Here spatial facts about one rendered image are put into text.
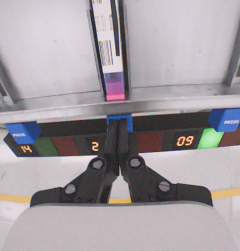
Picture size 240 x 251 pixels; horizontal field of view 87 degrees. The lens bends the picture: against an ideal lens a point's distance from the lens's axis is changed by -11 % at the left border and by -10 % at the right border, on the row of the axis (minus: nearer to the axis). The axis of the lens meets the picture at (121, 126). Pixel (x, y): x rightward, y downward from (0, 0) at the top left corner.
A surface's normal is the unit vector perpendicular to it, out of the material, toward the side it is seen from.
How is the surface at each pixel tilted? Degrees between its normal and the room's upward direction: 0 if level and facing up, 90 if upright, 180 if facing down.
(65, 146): 44
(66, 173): 0
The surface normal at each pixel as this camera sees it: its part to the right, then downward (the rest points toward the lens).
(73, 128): -0.09, -0.77
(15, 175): -0.07, -0.08
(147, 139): -0.01, 0.63
